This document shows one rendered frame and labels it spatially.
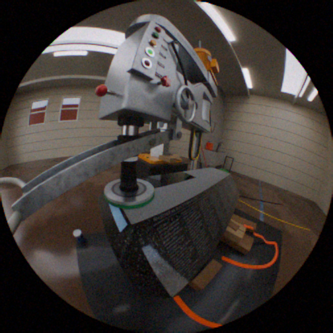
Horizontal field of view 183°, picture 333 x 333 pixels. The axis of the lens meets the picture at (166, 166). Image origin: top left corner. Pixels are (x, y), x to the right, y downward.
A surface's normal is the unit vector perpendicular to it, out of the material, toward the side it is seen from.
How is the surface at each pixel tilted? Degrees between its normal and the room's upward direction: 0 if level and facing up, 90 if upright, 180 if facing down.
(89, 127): 90
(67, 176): 90
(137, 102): 90
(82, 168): 90
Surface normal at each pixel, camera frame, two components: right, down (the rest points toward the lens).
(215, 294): 0.11, -0.96
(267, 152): -0.74, 0.10
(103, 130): 0.66, 0.26
